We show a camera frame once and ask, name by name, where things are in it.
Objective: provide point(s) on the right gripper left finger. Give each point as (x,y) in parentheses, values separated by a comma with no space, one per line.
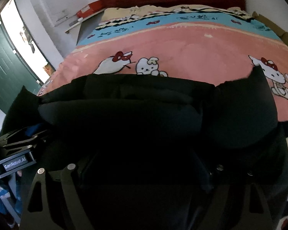
(53,201)

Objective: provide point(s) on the green metal door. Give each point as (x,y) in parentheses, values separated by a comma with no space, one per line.
(14,72)

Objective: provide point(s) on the pink Hello Kitty blanket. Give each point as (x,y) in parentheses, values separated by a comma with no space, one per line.
(196,43)

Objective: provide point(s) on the cardboard beside bed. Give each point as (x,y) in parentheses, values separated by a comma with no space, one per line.
(282,34)

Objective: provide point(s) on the white wall socket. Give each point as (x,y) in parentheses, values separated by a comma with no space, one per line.
(60,17)

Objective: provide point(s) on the red box on shelf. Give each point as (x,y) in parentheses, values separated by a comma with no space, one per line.
(90,9)

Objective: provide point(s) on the blue white gloved left hand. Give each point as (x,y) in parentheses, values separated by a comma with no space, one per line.
(11,205)

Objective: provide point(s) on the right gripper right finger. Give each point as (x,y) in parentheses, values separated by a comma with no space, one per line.
(242,200)

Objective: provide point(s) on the large black padded jacket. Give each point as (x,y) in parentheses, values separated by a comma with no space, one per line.
(144,146)

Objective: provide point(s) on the white bedside shelf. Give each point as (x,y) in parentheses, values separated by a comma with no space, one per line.
(80,30)

